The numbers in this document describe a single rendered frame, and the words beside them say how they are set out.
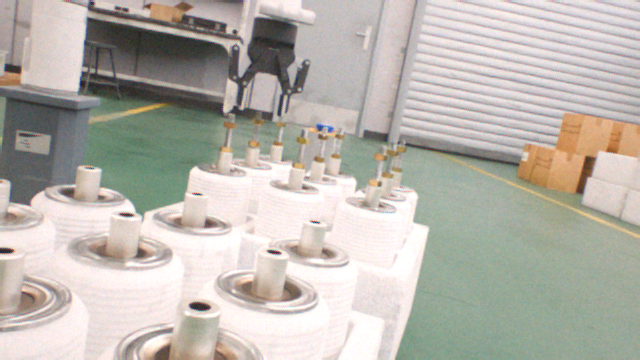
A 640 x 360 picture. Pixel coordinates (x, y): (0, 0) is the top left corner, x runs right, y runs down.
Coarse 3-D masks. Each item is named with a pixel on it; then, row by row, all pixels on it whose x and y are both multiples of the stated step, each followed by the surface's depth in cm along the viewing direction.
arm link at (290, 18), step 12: (264, 0) 90; (276, 0) 90; (288, 0) 90; (300, 0) 92; (264, 12) 86; (276, 12) 86; (288, 12) 87; (300, 12) 88; (312, 12) 89; (312, 24) 89
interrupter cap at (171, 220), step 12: (156, 216) 53; (168, 216) 54; (180, 216) 55; (216, 216) 57; (168, 228) 50; (180, 228) 51; (192, 228) 51; (204, 228) 52; (216, 228) 53; (228, 228) 53
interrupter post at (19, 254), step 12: (0, 252) 31; (12, 252) 31; (24, 252) 31; (0, 264) 30; (12, 264) 30; (24, 264) 31; (0, 276) 30; (12, 276) 30; (0, 288) 30; (12, 288) 30; (0, 300) 30; (12, 300) 31
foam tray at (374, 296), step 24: (144, 216) 82; (264, 240) 79; (408, 240) 95; (240, 264) 79; (360, 264) 76; (408, 264) 80; (360, 288) 75; (384, 288) 74; (408, 288) 82; (360, 312) 75; (384, 312) 74; (408, 312) 103; (384, 336) 74
